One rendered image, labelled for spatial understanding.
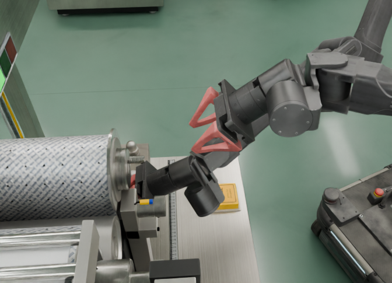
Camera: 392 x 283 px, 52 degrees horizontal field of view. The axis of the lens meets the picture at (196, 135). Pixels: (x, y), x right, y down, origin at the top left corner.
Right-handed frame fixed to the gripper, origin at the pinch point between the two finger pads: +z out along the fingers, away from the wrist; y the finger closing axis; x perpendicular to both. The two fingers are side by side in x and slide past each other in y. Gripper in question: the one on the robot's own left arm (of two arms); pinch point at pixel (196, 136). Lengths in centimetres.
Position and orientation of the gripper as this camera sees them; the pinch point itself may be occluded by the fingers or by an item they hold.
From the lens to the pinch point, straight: 68.5
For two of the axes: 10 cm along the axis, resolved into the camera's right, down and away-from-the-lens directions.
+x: -6.4, -4.8, -6.0
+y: -0.8, -7.4, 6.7
